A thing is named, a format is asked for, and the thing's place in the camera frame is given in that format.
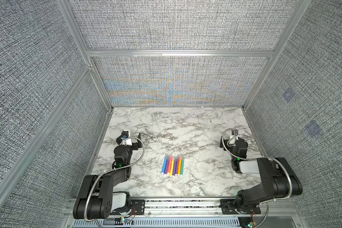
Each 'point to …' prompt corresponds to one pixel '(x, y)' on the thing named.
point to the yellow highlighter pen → (172, 167)
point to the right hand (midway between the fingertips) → (229, 134)
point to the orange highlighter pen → (179, 166)
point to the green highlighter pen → (182, 167)
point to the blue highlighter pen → (164, 165)
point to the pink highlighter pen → (170, 162)
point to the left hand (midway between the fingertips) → (131, 131)
